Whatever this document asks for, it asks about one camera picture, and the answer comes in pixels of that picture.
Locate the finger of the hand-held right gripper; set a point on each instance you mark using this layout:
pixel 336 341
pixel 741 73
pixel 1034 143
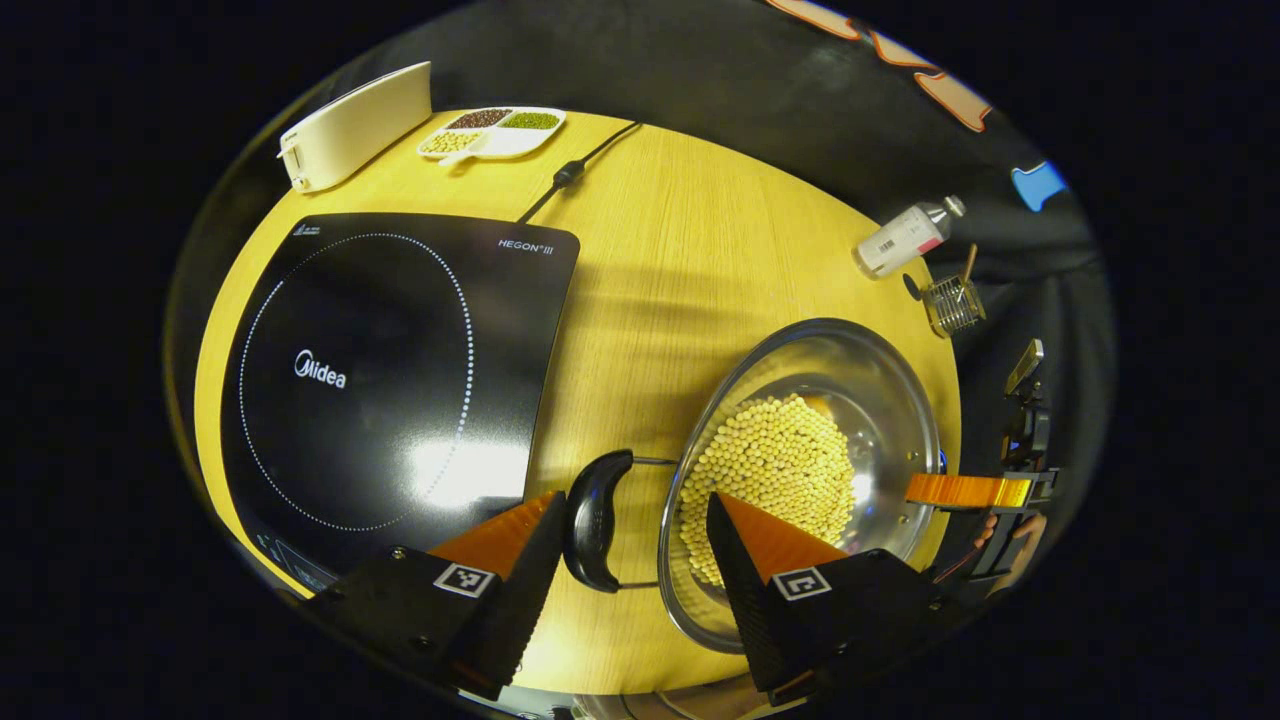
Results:
pixel 970 490

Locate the black induction cooktop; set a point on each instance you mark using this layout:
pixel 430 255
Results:
pixel 380 380

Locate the white divided dish with beans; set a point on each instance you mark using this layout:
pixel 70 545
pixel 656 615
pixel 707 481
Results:
pixel 490 135

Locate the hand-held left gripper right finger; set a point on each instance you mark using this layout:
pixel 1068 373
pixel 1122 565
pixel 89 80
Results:
pixel 750 610

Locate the small black round disc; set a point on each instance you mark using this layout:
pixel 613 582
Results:
pixel 913 288

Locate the white toaster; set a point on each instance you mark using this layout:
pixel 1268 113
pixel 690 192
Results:
pixel 350 130

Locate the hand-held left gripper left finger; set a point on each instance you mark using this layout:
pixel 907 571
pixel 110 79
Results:
pixel 520 600

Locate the steel pot with beans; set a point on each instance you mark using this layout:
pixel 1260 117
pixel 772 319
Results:
pixel 780 460

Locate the clear holder with wooden stick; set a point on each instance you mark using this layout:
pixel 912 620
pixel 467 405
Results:
pixel 952 305

